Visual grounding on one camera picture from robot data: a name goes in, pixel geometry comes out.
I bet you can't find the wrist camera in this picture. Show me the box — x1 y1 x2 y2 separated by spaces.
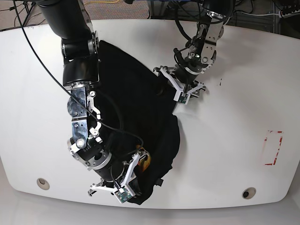
173 90 190 105
113 186 135 203

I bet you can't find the table grommet hole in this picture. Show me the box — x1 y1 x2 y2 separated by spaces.
242 187 256 200
37 178 50 190

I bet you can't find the yellow cable on floor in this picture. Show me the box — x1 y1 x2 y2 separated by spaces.
89 0 122 6

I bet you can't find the white power strip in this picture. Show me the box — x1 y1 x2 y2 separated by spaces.
279 4 300 18

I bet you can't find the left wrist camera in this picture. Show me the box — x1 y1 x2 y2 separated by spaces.
173 90 190 105

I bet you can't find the white cable on floor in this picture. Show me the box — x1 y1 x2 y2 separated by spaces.
234 10 281 17

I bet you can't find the left table grommet hole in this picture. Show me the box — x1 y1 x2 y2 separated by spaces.
37 178 50 190

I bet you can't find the black graphic t-shirt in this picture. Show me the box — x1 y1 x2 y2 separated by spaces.
96 41 180 205

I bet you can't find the black tripod stand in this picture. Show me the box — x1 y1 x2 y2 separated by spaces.
22 1 36 27

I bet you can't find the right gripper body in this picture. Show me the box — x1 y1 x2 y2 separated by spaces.
88 150 150 196

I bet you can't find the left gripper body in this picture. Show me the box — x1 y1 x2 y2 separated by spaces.
153 65 207 98

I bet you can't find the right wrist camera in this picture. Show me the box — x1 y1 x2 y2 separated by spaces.
113 186 135 203

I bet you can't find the red tape rectangle marking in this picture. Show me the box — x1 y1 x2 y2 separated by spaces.
262 130 284 166

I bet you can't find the right table grommet hole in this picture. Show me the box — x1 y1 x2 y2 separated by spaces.
242 187 256 200

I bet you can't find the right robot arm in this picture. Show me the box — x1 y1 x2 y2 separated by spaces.
37 0 149 201

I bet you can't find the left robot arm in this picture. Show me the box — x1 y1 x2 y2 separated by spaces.
153 0 235 104

